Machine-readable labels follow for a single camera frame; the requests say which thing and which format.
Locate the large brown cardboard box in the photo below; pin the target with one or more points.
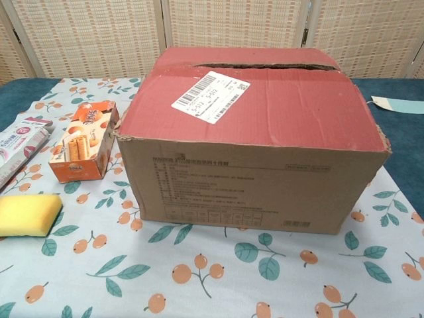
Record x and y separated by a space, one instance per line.
251 165

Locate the blue white paper tag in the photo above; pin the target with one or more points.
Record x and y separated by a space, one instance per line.
397 105

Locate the orange egg roll snack box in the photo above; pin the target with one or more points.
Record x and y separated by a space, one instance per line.
83 139

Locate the woven folding screen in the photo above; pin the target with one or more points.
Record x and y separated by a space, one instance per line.
83 33

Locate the yellow sponge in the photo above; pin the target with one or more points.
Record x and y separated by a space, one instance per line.
26 213

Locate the white pink toothpaste box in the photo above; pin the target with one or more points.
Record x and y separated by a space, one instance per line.
20 145

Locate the fruit and leaf print tablecloth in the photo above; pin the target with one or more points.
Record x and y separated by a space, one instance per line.
212 281

